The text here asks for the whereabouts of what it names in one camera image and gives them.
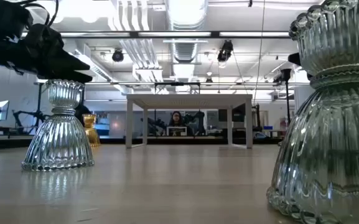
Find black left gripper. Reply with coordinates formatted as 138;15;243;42
0;23;93;83

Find tall black candlestick holder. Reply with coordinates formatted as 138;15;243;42
277;68;292;147

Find amber ribbed glass candle holder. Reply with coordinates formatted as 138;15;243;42
82;113;101;147

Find clear ribbed glass candle holder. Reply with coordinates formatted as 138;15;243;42
266;0;359;224
21;79;95;172

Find white round column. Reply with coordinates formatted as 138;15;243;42
293;85;307;118

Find person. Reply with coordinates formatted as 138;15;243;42
169;111;185;128
74;104;92;127

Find blue storage bins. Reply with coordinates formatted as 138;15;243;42
94;117;110;136

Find tilted computer monitor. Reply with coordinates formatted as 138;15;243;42
0;100;10;122

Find white perforated shelf riser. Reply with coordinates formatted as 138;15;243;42
125;93;254;149

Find small white-framed monitor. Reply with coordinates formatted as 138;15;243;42
166;126;188;137

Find black background frame post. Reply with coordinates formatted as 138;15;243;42
35;82;43;135

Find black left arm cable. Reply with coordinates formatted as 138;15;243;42
17;0;59;27

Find black aluminium table frame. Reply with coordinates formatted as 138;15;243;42
0;136;282;151

